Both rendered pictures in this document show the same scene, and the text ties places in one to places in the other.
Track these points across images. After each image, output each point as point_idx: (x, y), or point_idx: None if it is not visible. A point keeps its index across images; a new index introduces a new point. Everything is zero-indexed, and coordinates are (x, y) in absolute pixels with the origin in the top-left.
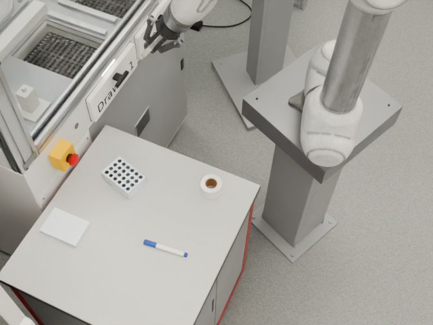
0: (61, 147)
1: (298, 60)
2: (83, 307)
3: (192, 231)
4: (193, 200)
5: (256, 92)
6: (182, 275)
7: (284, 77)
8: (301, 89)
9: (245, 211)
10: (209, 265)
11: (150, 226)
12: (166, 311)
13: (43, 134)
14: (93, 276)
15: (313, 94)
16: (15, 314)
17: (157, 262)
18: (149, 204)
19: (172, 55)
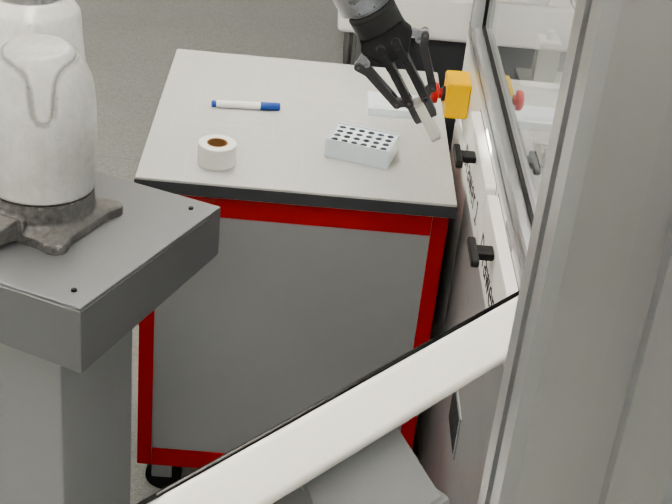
0: (457, 77)
1: (124, 269)
2: (312, 65)
3: (217, 125)
4: (236, 149)
5: (196, 216)
6: (207, 94)
7: (146, 242)
8: (101, 230)
9: (147, 149)
10: (175, 104)
11: (283, 122)
12: (209, 72)
13: (477, 35)
14: (322, 83)
15: (75, 4)
16: None
17: (249, 99)
18: (301, 139)
19: (480, 468)
